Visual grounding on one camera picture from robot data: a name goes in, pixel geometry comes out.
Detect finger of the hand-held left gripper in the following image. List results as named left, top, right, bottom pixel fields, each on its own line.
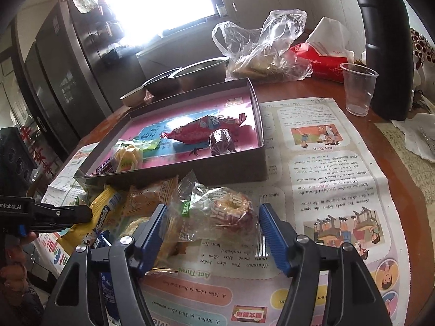
left=32, top=204, right=93, bottom=233
left=10, top=223, right=29, bottom=239

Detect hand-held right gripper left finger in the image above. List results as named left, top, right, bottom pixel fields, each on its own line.
left=42, top=205, right=170, bottom=326

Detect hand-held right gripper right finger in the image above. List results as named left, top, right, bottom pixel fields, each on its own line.
left=258, top=203, right=391, bottom=326

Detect long yellow wafer packet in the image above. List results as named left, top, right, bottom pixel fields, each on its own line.
left=56, top=185, right=125, bottom=250

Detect clear yellow cookie packet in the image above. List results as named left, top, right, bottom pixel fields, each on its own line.
left=119, top=215, right=191, bottom=274

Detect blue biscuit packet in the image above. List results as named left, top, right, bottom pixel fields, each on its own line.
left=91, top=229, right=121, bottom=325

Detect clear ring cookie packet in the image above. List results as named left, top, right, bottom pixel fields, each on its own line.
left=172, top=170, right=260, bottom=245

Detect brown chocolate bar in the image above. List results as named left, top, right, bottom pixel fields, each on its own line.
left=89, top=158, right=118, bottom=177

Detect green label cake packet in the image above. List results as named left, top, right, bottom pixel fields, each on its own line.
left=114, top=139, right=160, bottom=174

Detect grey cardboard box tray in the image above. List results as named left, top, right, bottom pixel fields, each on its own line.
left=73, top=77, right=269, bottom=187

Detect small dark chocolate packet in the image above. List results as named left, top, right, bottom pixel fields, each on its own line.
left=208, top=128, right=236, bottom=157

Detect red snack packet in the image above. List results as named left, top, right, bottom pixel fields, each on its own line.
left=162, top=113, right=248, bottom=143

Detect newspaper with red header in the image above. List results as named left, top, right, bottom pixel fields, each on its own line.
left=44, top=143, right=99, bottom=208

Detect glass door red decals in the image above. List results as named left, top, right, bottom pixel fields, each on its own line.
left=0, top=34, right=58, bottom=191

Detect newspaper with cartoon pictures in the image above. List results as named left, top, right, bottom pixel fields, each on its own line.
left=34, top=97, right=408, bottom=326

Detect dark refrigerator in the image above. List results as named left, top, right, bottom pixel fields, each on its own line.
left=15, top=0, right=147, bottom=157

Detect pink workbook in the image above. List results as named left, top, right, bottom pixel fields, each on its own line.
left=83, top=93, right=262, bottom=174

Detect small ceramic bowl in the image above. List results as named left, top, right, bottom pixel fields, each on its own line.
left=120, top=86, right=147, bottom=107

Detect handwritten paper sheet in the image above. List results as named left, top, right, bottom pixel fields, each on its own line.
left=374, top=122, right=435, bottom=231

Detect small steel bowl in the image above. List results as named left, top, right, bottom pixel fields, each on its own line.
left=142, top=68, right=182, bottom=96

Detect clear plastic cup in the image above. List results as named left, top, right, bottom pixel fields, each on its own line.
left=340, top=63, right=379, bottom=116

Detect large steel bowl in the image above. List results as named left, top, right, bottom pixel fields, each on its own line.
left=173, top=57, right=231, bottom=92

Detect crumpled white tissue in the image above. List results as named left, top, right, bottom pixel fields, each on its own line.
left=391, top=114, right=435, bottom=158

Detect green cloth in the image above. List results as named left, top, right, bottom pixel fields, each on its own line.
left=71, top=0, right=99, bottom=14

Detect red tissue box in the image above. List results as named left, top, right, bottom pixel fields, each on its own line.
left=289, top=16, right=356, bottom=83

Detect clear plastic bag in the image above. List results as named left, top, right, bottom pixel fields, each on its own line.
left=212, top=8, right=313, bottom=82

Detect bright window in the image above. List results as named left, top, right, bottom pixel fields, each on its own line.
left=97, top=0, right=221, bottom=39

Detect black thermos bottle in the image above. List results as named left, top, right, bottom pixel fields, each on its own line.
left=353, top=0, right=417, bottom=122

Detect red white flower ornament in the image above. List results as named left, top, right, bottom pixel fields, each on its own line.
left=409, top=27, right=435, bottom=85

